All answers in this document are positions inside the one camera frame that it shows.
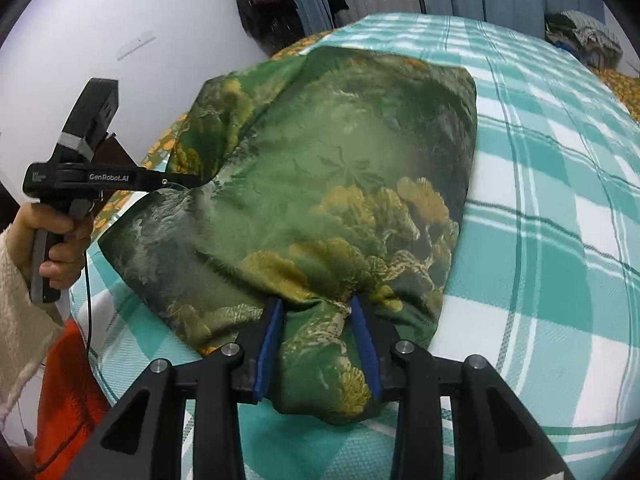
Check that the olive orange floral quilt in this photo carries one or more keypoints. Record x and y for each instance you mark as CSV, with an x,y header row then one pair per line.
x,y
160,147

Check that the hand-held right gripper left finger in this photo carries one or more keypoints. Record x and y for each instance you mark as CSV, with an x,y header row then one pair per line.
x,y
265,360

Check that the teal white plaid blanket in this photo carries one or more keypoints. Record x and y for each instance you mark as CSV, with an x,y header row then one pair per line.
x,y
550,260

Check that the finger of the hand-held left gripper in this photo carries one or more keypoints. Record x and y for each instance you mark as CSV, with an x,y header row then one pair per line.
x,y
175,181

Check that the dark hanging coat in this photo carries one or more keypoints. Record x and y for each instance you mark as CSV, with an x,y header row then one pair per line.
x,y
270,25

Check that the orange fleece cloth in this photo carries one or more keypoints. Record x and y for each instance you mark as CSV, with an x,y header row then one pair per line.
x,y
70,400

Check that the green landscape print padded jacket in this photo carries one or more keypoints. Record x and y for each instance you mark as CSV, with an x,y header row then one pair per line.
x,y
325,170

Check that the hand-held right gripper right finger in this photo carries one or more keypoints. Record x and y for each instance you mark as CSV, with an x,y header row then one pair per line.
x,y
366,355

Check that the dark brown wooden furniture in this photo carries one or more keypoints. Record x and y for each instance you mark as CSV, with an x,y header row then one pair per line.
x,y
112,150

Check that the pile of folded clothes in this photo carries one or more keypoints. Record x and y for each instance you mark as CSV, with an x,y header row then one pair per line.
x,y
582,35

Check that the person's left hand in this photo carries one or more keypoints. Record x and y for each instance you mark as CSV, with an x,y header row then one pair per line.
x,y
67,245

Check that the small dark hanging garment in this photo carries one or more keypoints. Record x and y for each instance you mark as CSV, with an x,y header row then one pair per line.
x,y
332,0

